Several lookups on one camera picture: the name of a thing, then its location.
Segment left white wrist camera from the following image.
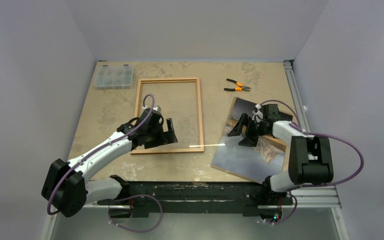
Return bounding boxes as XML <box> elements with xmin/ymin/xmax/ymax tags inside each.
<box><xmin>152</xmin><ymin>105</ymin><xmax>162</xmax><ymax>113</ymax></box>

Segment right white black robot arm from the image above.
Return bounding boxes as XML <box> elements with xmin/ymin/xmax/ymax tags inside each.
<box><xmin>227</xmin><ymin>104</ymin><xmax>334</xmax><ymax>204</ymax></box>

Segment landscape photo print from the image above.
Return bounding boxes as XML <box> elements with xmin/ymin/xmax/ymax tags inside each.
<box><xmin>211</xmin><ymin>97</ymin><xmax>287</xmax><ymax>184</ymax></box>

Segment wooden picture frame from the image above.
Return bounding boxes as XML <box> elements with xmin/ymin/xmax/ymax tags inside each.
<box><xmin>130</xmin><ymin>77</ymin><xmax>205</xmax><ymax>155</ymax></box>

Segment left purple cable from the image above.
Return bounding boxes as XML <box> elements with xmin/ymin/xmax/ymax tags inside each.
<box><xmin>46</xmin><ymin>94</ymin><xmax>165</xmax><ymax>234</ymax></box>

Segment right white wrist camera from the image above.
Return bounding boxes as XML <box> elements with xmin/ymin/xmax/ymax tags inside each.
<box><xmin>251</xmin><ymin>104</ymin><xmax>264</xmax><ymax>124</ymax></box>

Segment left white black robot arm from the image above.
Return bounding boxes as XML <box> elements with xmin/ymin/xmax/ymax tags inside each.
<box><xmin>41</xmin><ymin>107</ymin><xmax>178</xmax><ymax>217</ymax></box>

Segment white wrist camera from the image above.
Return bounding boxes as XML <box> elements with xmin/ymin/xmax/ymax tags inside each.
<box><xmin>152</xmin><ymin>105</ymin><xmax>162</xmax><ymax>113</ymax></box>
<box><xmin>251</xmin><ymin>104</ymin><xmax>264</xmax><ymax>124</ymax></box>

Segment orange black pliers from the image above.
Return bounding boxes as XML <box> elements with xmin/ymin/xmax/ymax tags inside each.
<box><xmin>223</xmin><ymin>78</ymin><xmax>251</xmax><ymax>92</ymax></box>

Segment clear plastic organizer box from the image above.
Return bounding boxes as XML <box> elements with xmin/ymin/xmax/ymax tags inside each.
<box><xmin>92</xmin><ymin>64</ymin><xmax>134</xmax><ymax>90</ymax></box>

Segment aluminium rail frame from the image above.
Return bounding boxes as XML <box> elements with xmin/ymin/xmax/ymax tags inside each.
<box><xmin>63</xmin><ymin>61</ymin><xmax>339</xmax><ymax>240</ymax></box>

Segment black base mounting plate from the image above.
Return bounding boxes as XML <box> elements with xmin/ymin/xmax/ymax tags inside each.
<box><xmin>97</xmin><ymin>181</ymin><xmax>293</xmax><ymax>218</ymax></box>

